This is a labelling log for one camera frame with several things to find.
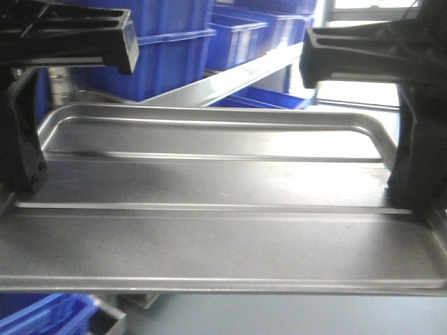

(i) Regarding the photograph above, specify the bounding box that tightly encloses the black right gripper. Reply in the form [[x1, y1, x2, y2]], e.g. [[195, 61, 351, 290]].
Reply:
[[300, 1, 446, 211]]

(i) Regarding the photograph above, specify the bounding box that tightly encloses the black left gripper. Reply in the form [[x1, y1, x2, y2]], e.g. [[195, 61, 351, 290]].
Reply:
[[1, 1, 139, 194]]

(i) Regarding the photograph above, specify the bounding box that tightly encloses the silver metal tray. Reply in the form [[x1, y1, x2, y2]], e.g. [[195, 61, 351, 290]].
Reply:
[[1, 103, 446, 296]]

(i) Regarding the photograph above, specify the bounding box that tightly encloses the blue bin lower left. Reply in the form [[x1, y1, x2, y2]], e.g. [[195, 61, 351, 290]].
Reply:
[[1, 293, 127, 335]]

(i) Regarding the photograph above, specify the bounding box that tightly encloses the stacked blue bins background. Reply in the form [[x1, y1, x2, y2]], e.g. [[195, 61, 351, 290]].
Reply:
[[40, 1, 317, 104]]

